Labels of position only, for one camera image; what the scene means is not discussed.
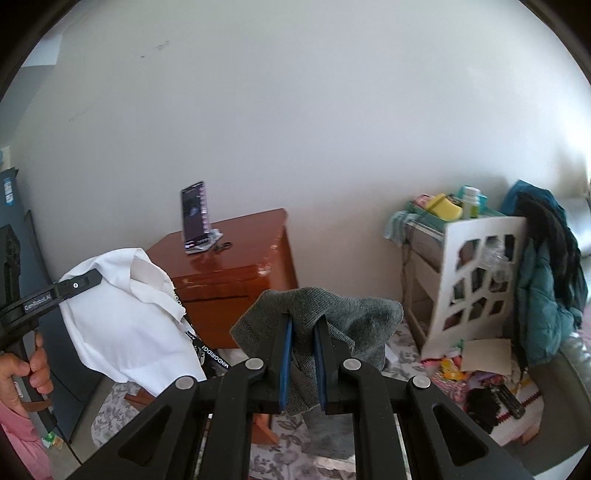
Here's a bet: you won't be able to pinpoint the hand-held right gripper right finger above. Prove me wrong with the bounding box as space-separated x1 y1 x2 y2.
314 320 532 480

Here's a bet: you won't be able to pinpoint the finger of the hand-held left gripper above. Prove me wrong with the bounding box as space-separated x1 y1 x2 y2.
21 269 102 321

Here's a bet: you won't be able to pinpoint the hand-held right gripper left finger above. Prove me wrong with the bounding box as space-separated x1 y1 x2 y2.
69 314 293 480

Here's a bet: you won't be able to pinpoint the grey sock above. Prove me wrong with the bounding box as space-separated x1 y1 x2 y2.
230 287 404 416

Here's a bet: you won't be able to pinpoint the white cloth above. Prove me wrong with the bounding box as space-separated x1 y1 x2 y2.
58 248 208 397

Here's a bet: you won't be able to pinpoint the brown wooden nightstand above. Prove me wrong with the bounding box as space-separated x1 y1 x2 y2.
147 209 298 444

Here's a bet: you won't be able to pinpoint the person's left hand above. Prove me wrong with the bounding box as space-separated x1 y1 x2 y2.
0 335 54 416

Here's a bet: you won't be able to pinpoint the grey floral bedsheet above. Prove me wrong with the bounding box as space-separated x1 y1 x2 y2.
90 318 462 480

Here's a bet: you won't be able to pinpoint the colourful packets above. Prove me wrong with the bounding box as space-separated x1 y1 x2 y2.
422 355 467 402

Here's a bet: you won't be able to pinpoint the clear phone stand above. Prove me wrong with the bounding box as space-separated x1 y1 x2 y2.
185 228 222 254

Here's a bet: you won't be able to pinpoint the black smartphone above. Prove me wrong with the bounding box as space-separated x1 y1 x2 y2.
180 181 213 252

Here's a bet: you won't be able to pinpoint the person's pink garment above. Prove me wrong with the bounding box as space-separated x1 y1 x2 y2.
0 401 51 480

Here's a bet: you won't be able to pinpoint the black cloth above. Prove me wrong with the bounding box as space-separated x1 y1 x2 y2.
464 388 502 432

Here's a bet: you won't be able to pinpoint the teal cloth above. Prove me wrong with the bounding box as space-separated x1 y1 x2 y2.
384 211 411 243

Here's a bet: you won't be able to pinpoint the cardboard piece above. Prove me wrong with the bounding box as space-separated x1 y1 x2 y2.
462 340 513 374

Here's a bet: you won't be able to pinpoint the black remote control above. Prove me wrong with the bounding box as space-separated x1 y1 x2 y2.
492 383 525 418

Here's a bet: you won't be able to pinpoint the white lattice rack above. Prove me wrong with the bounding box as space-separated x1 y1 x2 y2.
422 216 527 358

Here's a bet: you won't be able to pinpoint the white crochet mat red stripes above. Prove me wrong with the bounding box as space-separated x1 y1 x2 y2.
480 374 543 446

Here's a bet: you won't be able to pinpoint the yellow container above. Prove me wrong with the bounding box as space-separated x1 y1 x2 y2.
425 194 462 220

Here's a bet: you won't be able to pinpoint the teal jacket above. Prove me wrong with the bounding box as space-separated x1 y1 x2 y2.
501 180 589 365

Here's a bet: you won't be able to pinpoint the white bottle green cap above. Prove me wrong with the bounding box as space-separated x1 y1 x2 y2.
462 186 481 220

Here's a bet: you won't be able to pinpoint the grey sofa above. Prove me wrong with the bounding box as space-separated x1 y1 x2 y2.
501 198 591 476

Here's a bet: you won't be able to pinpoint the black jacket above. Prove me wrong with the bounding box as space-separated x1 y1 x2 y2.
515 191 585 328

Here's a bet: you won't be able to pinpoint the black lanyard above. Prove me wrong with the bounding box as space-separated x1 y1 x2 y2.
168 277 232 379

